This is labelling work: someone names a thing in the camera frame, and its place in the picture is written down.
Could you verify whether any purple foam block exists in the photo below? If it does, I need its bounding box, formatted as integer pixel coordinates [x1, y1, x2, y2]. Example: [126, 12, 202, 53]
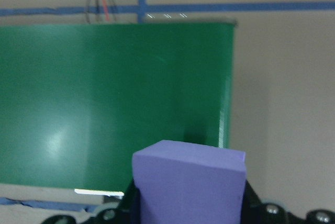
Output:
[131, 139, 248, 224]

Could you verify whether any green conveyor belt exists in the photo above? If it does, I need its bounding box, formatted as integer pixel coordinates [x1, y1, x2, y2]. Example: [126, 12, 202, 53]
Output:
[0, 19, 238, 201]

